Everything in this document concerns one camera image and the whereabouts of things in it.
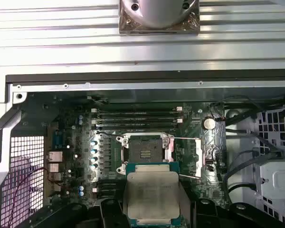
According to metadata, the black RAM slot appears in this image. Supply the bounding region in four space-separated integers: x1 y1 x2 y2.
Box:
95 180 121 188
91 118 184 124
92 123 184 130
95 186 119 194
91 112 183 119
91 107 183 113

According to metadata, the black cable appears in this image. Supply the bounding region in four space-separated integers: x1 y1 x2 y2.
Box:
222 149 283 193
224 95 264 126

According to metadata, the silver port block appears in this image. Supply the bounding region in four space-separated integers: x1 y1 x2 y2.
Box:
47 151 63 190

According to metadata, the silver coin battery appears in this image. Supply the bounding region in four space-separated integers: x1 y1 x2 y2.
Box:
202 117 216 130

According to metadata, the brown square base plate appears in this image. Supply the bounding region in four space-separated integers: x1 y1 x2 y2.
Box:
118 0 200 36

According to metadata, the green motherboard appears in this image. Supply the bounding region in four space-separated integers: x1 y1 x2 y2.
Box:
21 91 227 214

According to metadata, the silver green CPU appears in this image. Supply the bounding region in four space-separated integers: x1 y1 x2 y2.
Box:
123 162 181 226

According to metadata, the thin red black wire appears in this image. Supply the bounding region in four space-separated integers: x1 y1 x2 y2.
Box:
10 166 62 226

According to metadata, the thin metal locking lever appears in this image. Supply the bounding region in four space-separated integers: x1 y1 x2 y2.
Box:
95 131 124 139

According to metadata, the CPU socket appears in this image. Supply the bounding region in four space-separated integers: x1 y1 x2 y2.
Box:
115 133 176 174

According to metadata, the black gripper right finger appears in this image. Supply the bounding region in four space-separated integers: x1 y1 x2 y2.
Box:
180 181 283 228

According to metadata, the blue serial port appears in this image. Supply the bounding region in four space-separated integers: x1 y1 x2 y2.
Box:
53 131 63 150

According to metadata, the black silver PC case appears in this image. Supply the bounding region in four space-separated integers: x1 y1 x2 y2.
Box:
0 68 285 228

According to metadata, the metal drive cage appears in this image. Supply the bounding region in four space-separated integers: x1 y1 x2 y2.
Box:
254 104 285 228

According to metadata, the metal socket cover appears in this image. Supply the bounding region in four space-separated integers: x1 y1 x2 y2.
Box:
165 136 202 179

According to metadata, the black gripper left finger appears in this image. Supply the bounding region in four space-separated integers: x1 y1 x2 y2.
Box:
39 184 128 228

